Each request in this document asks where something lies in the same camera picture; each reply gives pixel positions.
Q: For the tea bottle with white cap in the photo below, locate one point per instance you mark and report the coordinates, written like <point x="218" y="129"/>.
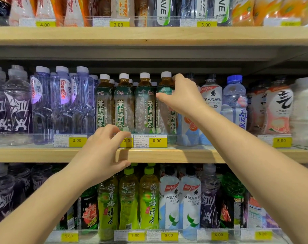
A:
<point x="164" y="121"/>

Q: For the dark green ribbed bottle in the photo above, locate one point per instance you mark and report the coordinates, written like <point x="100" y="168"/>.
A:
<point x="232" y="195"/>

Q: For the person's right hand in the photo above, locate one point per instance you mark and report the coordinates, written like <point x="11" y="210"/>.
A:
<point x="184" y="99"/>

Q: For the person's left forearm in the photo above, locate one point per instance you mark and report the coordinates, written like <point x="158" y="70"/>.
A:
<point x="37" y="213"/>

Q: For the yellow and white price tag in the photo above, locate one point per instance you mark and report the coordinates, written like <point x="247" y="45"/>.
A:
<point x="212" y="235"/>
<point x="128" y="143"/>
<point x="257" y="234"/>
<point x="274" y="141"/>
<point x="199" y="22"/>
<point x="39" y="22"/>
<point x="63" y="236"/>
<point x="112" y="22"/>
<point x="282" y="22"/>
<point x="150" y="141"/>
<point x="163" y="235"/>
<point x="129" y="235"/>
<point x="70" y="141"/>

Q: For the clear bottle with blue cap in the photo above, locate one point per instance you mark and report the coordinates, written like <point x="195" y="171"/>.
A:
<point x="234" y="99"/>

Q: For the green plum tea bottle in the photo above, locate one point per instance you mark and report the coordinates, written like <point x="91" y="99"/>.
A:
<point x="108" y="208"/>
<point x="129" y="200"/>
<point x="149" y="200"/>

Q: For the person's right thumb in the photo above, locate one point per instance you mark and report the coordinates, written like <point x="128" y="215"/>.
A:
<point x="165" y="98"/>

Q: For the orange-white label tea bottle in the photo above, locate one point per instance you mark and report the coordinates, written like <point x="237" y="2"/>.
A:
<point x="122" y="7"/>

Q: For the person's left hand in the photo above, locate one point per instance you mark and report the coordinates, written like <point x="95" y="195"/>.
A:
<point x="98" y="160"/>

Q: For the pink drink bottle dark cap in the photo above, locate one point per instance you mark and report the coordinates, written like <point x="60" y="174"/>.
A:
<point x="257" y="109"/>

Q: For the colourful label drink bottle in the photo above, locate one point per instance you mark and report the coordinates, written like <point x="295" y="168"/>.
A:
<point x="258" y="215"/>

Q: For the orange juice bottle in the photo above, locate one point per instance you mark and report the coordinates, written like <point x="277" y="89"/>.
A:
<point x="243" y="11"/>
<point x="266" y="7"/>
<point x="292" y="7"/>

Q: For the black bottle red green label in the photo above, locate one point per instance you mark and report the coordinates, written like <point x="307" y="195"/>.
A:
<point x="89" y="210"/>
<point x="67" y="219"/>

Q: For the white-label sports drink black cap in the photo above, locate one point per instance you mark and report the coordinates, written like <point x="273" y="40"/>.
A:
<point x="212" y="96"/>
<point x="169" y="200"/>
<point x="190" y="203"/>

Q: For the person's left thumb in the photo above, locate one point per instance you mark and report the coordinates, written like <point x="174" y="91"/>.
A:
<point x="119" y="166"/>

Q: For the clear plastic shelf guard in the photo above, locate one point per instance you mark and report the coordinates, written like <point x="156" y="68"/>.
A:
<point x="21" y="139"/>
<point x="93" y="236"/>

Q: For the brown orange-label tea bottle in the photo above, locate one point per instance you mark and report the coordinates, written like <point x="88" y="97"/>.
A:
<point x="141" y="11"/>

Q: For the row of green-label tea bottles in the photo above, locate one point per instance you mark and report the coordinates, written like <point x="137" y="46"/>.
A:
<point x="124" y="106"/>

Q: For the white milky drink bottle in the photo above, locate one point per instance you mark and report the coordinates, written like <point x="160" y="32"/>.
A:
<point x="304" y="111"/>

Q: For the row of clear water bottles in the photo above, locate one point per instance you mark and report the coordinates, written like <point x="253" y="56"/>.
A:
<point x="63" y="111"/>

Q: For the wooden shelf board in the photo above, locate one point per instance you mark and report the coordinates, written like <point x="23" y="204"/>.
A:
<point x="154" y="35"/>
<point x="169" y="154"/>

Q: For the pink-label bottle black brush print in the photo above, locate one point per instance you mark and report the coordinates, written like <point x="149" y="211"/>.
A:
<point x="278" y="109"/>

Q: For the light blue orange-fruit drink bottle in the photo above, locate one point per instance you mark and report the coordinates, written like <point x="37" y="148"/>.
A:
<point x="188" y="132"/>

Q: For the clear bottle white green label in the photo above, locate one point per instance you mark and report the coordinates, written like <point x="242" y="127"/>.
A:
<point x="203" y="7"/>
<point x="222" y="10"/>
<point x="163" y="10"/>

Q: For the person's right forearm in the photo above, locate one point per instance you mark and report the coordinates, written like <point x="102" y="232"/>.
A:
<point x="258" y="172"/>

